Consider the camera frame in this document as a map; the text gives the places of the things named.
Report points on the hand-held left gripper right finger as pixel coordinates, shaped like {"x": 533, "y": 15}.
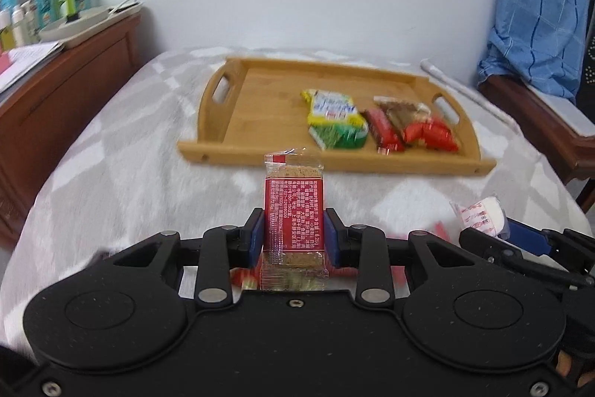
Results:
{"x": 331, "y": 234}

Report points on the white seat cushion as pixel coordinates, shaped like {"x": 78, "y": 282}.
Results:
{"x": 562, "y": 113}

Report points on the wooden tray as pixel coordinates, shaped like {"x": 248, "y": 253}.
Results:
{"x": 260, "y": 108}

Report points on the white and pink snack packet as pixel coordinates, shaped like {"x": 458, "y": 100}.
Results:
{"x": 481, "y": 215}

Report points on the brown peanut snack packet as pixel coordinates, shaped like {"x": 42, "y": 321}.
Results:
{"x": 404, "y": 113}

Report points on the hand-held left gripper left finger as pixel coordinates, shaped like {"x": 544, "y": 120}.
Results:
{"x": 257, "y": 234}

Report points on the wooden chair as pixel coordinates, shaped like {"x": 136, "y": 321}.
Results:
{"x": 525, "y": 122}

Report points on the red biscuit packet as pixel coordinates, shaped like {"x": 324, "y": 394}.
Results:
{"x": 293, "y": 211}

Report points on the pink box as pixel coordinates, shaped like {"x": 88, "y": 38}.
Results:
{"x": 3, "y": 63}

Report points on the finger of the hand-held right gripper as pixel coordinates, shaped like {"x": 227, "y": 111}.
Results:
{"x": 488, "y": 246}
{"x": 534, "y": 239}

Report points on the white bottle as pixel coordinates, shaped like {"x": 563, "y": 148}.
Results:
{"x": 17, "y": 27}
{"x": 30, "y": 22}

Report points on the green pea snack packet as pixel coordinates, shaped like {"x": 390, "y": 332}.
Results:
{"x": 341, "y": 136}

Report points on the white plastic tray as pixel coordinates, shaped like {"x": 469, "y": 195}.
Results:
{"x": 83, "y": 27}

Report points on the red snack bar packet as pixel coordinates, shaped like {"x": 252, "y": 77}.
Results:
{"x": 383, "y": 132}

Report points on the stack of papers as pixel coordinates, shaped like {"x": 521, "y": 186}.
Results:
{"x": 32, "y": 62}

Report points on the wooden cabinet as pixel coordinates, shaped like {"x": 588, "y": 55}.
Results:
{"x": 69, "y": 99}

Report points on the blue checked cloth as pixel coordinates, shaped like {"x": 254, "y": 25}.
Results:
{"x": 534, "y": 6}

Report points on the yellow and blue snack packet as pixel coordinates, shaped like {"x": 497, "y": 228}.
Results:
{"x": 332, "y": 108}

